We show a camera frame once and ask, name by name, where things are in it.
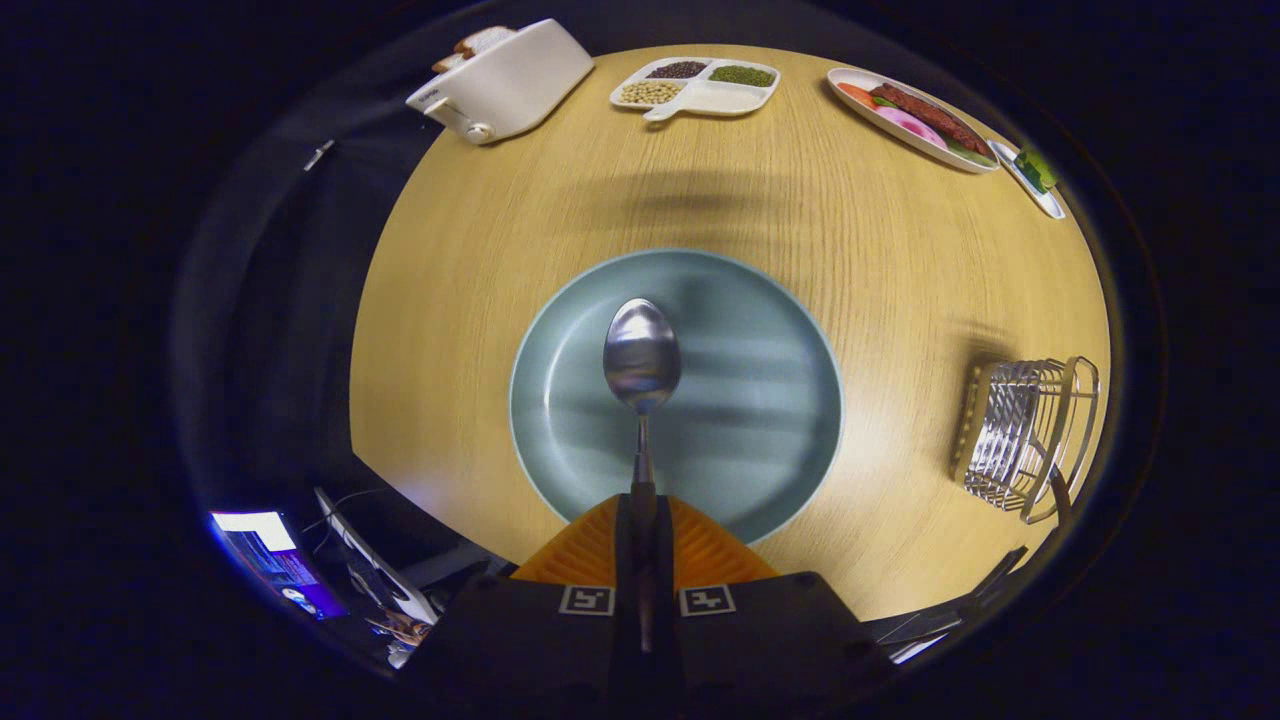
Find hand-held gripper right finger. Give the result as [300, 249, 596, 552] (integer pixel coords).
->
[645, 493, 896, 720]

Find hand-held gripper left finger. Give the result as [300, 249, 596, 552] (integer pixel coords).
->
[400, 493, 646, 720]

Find silver spoon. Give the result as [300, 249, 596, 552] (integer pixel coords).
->
[602, 297, 683, 656]

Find white laptop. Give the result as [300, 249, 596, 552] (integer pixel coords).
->
[313, 486, 441, 626]

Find light green plate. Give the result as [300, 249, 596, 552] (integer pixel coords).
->
[508, 247, 845, 546]

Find lit computer monitor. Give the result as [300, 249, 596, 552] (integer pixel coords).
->
[208, 510, 346, 621]

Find perforated metal basket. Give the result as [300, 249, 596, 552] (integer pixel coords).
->
[950, 355, 1102, 526]

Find white square coaster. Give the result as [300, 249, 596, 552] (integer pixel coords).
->
[988, 140, 1067, 220]

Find white food plate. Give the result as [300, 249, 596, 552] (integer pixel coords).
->
[826, 67, 1002, 175]

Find pink ham slice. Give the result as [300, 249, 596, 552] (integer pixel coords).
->
[877, 105, 949, 151]

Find white divided tray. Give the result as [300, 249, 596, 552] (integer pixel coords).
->
[609, 57, 781, 123]

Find green label drink bottle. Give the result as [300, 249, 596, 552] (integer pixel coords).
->
[1012, 147, 1059, 194]

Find brown meat pieces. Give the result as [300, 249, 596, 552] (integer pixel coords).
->
[868, 83, 993, 158]

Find white toaster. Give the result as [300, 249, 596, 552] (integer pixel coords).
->
[405, 19, 596, 147]

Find toasted bread slice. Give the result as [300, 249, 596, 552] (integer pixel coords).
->
[432, 26, 517, 74]

